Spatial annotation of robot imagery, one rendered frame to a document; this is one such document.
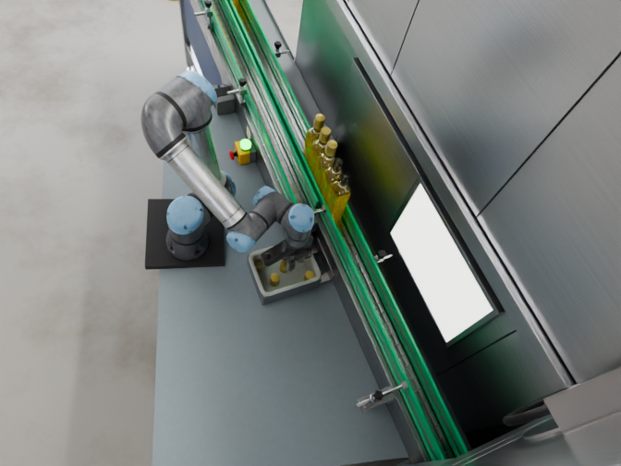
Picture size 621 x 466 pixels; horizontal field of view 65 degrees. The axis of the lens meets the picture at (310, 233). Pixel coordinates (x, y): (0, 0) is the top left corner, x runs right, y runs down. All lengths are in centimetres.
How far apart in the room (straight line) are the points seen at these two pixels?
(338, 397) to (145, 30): 284
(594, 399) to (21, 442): 222
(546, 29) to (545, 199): 33
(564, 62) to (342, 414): 120
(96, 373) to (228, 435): 104
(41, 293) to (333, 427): 165
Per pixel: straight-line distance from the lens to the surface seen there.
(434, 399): 160
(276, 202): 144
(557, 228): 110
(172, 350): 171
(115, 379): 251
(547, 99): 105
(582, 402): 98
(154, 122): 134
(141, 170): 297
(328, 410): 169
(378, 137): 157
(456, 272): 139
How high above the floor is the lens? 240
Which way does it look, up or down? 61 degrees down
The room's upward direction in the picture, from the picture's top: 16 degrees clockwise
